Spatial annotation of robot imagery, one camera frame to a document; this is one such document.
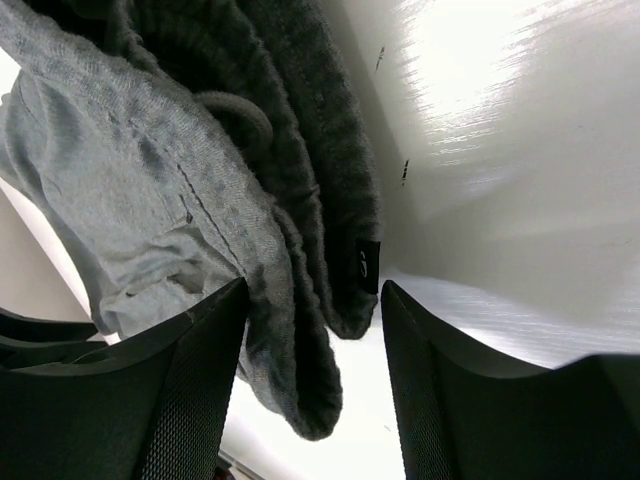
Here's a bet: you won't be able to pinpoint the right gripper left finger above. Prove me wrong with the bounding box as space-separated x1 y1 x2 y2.
1 279 249 479

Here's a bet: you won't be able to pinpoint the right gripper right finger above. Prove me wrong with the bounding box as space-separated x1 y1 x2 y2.
381 281 639 479

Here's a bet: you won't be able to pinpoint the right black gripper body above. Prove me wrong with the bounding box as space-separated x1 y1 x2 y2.
1 309 107 370

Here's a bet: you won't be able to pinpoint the grey shorts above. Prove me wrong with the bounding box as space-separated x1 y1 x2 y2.
1 1 381 441

